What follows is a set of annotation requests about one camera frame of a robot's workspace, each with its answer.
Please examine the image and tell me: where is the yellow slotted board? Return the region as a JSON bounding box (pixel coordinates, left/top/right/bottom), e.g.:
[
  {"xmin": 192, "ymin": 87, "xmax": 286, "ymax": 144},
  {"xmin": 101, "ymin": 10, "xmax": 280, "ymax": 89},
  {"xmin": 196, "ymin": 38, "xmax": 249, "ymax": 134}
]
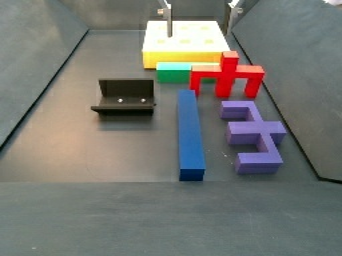
[{"xmin": 141, "ymin": 21, "xmax": 229, "ymax": 69}]

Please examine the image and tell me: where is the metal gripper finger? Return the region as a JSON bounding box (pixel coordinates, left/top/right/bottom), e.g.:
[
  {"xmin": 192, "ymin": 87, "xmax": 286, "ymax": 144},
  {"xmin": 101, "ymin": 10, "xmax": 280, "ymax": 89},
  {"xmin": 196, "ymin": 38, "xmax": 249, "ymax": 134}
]
[
  {"xmin": 157, "ymin": 0, "xmax": 172, "ymax": 37},
  {"xmin": 227, "ymin": 0, "xmax": 243, "ymax": 31}
]

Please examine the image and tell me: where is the black angle bracket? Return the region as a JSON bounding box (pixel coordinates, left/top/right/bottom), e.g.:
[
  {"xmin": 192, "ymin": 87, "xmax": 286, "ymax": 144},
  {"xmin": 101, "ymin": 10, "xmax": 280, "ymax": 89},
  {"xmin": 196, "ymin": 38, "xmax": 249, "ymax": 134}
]
[{"xmin": 90, "ymin": 78, "xmax": 155, "ymax": 114}]

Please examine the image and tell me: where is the green long block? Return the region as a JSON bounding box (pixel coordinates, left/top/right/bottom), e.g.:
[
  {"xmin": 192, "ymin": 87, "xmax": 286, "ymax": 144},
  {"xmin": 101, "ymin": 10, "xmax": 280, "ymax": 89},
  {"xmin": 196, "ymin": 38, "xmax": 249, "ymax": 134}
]
[{"xmin": 155, "ymin": 61, "xmax": 221, "ymax": 85}]

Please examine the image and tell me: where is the red branched block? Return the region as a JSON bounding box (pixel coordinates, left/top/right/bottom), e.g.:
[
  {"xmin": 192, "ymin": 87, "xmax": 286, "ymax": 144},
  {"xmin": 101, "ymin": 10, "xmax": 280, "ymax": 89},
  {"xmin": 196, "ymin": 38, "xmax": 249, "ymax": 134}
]
[{"xmin": 189, "ymin": 51, "xmax": 265, "ymax": 98}]

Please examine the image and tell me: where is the blue long block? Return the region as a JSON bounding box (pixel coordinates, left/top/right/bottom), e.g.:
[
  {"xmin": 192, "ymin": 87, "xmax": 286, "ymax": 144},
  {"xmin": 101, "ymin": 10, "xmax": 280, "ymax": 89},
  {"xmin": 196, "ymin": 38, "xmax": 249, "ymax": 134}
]
[{"xmin": 177, "ymin": 90, "xmax": 205, "ymax": 181}]

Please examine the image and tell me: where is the purple branched block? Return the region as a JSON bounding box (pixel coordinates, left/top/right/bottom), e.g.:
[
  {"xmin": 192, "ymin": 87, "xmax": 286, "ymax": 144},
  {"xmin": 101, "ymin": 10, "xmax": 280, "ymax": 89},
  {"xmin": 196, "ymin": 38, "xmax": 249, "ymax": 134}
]
[{"xmin": 220, "ymin": 101, "xmax": 287, "ymax": 175}]

